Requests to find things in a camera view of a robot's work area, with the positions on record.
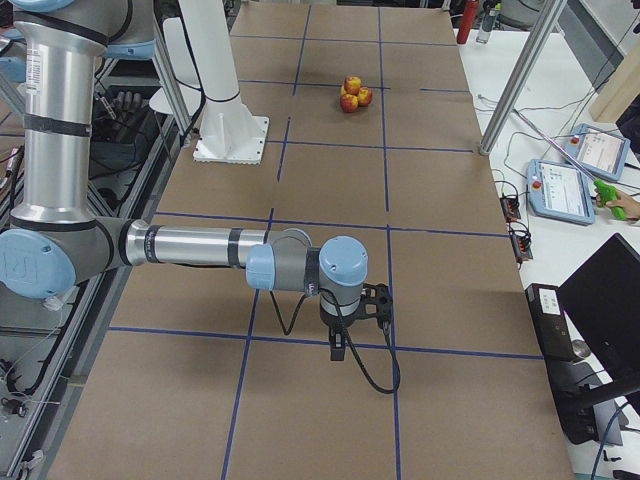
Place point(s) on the aluminium frame post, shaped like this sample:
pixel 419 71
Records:
pixel 533 47

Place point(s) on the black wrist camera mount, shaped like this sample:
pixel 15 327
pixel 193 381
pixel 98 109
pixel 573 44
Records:
pixel 376 302

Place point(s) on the red bottle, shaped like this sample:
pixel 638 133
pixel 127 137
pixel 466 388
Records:
pixel 467 21

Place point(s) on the silver reacher grabber tool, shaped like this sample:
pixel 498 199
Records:
pixel 602 187

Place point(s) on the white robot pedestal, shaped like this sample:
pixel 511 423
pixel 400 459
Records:
pixel 200 53

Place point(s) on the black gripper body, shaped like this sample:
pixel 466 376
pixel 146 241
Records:
pixel 341 320

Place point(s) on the red yellow apple front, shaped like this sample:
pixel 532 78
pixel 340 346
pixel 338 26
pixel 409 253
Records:
pixel 364 96

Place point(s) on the black monitor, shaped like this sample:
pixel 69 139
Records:
pixel 601 299

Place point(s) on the clear water bottle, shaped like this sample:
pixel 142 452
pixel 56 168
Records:
pixel 491 10

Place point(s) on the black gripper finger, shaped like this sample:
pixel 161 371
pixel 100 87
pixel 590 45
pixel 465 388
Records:
pixel 334 346
pixel 340 347

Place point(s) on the person in white hoodie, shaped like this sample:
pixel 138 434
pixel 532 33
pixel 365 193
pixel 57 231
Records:
pixel 624 203

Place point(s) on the blue teach pendant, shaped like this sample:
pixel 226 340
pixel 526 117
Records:
pixel 559 191
pixel 602 152

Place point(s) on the black desktop computer box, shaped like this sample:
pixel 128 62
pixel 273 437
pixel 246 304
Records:
pixel 570 360

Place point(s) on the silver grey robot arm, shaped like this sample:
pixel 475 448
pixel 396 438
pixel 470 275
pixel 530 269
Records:
pixel 54 242

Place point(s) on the red yellow apple left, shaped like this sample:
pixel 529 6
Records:
pixel 349 103

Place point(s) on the near blue teach pendant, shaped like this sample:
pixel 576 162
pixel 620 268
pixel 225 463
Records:
pixel 559 191

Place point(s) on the far blue teach pendant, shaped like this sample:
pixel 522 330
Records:
pixel 602 152

